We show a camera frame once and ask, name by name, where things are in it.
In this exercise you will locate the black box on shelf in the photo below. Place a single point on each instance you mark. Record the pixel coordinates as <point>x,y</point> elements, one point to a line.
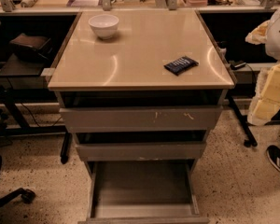
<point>31,48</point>

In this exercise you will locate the black small device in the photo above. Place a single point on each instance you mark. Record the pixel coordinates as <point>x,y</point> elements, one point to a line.
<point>237,65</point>

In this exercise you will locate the grey middle drawer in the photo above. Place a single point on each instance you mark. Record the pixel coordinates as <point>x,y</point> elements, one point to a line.
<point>141,151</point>

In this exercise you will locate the black table leg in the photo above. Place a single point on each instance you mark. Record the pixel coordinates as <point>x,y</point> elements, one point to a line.
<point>250,140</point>

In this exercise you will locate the grey drawer cabinet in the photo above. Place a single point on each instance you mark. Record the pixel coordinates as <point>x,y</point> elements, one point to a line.
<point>128,71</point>

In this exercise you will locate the grey top drawer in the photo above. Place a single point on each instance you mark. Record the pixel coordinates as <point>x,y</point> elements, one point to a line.
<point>140,119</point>

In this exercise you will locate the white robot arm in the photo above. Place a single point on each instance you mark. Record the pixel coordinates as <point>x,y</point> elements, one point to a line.
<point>272,46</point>

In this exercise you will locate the grey open bottom drawer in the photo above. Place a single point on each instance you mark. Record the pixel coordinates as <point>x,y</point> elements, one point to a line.
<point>142,192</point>

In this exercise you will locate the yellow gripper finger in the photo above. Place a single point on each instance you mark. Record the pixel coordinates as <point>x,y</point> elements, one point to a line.
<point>258,35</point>
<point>266,102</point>

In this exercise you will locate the white ceramic bowl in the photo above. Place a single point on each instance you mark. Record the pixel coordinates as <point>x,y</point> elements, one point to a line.
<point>104,26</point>

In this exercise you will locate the blue rxbar blueberry wrapper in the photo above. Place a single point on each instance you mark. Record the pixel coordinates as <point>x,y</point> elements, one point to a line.
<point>180,65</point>

